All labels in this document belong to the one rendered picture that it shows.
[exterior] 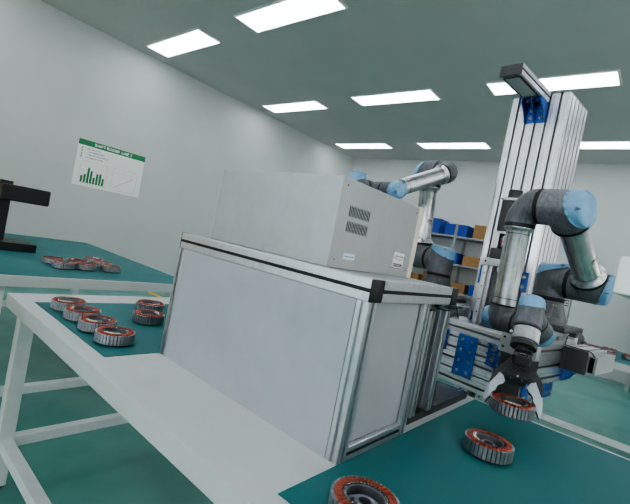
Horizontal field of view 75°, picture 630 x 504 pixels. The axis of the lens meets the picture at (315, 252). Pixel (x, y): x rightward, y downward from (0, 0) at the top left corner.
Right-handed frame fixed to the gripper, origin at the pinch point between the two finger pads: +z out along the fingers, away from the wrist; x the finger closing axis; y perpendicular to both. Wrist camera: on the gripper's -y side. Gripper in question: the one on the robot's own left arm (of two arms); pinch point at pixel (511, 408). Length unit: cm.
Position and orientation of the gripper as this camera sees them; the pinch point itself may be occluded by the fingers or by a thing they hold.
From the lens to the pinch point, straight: 129.2
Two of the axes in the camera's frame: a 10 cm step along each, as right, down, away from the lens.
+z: -3.9, 8.2, -4.2
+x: -8.7, -1.9, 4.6
